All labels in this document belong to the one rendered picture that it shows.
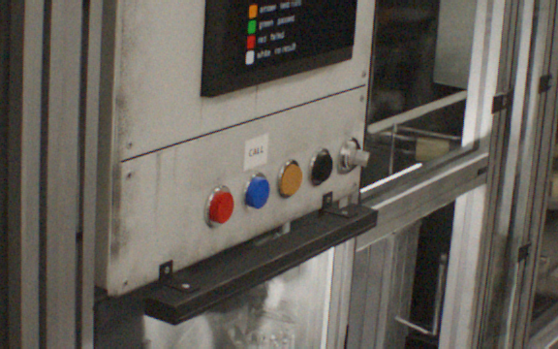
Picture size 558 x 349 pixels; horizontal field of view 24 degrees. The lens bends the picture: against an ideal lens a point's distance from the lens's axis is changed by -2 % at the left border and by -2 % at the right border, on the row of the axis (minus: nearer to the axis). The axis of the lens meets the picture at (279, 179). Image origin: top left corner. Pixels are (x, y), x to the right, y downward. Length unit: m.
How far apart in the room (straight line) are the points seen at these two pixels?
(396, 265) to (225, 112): 0.86
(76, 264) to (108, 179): 0.08
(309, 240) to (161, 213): 0.21
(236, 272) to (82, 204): 0.19
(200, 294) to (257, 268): 0.09
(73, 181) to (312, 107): 0.35
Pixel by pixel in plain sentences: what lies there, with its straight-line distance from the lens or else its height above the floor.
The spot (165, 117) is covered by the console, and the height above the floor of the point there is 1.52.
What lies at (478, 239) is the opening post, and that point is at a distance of 1.85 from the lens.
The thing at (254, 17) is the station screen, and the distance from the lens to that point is 1.17.
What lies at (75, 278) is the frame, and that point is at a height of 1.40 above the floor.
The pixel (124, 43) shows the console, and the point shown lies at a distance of 1.06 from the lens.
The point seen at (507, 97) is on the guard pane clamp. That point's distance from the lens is 1.82.
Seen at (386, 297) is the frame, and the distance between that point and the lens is 2.02.
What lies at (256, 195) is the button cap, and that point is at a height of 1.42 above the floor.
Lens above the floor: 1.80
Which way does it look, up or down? 17 degrees down
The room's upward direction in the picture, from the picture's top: 4 degrees clockwise
